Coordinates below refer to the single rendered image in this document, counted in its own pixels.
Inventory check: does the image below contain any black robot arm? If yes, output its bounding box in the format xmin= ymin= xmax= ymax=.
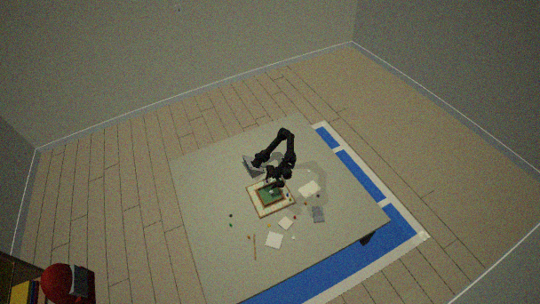
xmin=251 ymin=127 xmax=297 ymax=180

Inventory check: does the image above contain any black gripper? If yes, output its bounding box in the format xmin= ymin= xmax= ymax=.
xmin=266 ymin=165 xmax=285 ymax=189

